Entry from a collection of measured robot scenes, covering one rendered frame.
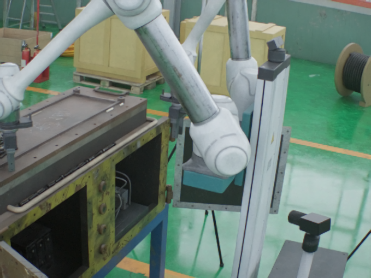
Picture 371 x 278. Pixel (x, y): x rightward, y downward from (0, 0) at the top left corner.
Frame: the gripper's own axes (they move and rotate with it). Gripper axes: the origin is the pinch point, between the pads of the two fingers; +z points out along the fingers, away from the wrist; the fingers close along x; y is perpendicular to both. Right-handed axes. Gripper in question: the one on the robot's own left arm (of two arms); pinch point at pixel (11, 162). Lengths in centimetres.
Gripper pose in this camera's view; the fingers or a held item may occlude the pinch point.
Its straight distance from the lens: 202.8
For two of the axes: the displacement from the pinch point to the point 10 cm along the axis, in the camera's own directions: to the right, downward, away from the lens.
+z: -0.7, 9.3, 3.7
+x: 3.7, 3.7, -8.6
